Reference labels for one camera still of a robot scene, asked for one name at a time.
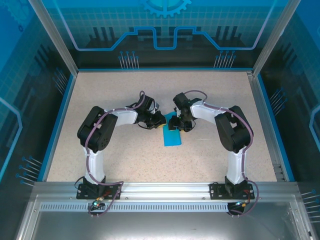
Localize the blue cloth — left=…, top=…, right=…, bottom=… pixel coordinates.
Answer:
left=161, top=112, right=183, bottom=147

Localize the grey metal tray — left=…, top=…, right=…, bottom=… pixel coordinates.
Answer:
left=14, top=194, right=320, bottom=240

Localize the long aluminium mounting rail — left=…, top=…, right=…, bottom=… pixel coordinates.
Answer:
left=32, top=181, right=300, bottom=201

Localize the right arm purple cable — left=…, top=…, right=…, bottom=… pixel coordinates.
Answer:
left=184, top=89, right=260, bottom=218

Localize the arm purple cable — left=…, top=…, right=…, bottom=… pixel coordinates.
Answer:
left=184, top=89, right=260, bottom=218
left=84, top=90, right=147, bottom=218

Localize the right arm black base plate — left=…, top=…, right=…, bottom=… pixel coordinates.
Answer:
left=209, top=182, right=256, bottom=201

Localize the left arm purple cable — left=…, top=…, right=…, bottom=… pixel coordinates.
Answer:
left=84, top=90, right=147, bottom=218

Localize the slotted metal cable duct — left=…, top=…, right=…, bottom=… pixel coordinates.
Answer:
left=39, top=202, right=237, bottom=213

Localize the aluminium side rail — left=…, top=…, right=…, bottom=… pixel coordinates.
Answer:
left=246, top=70, right=286, bottom=182

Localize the cable connector with green light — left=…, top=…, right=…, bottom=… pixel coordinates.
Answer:
left=233, top=199, right=251, bottom=208
left=91, top=197, right=105, bottom=210

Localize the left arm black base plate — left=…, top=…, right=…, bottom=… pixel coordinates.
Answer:
left=77, top=183, right=123, bottom=201

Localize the aluminium frame post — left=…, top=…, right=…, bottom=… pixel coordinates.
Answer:
left=251, top=0, right=302, bottom=77
left=27, top=0, right=80, bottom=76

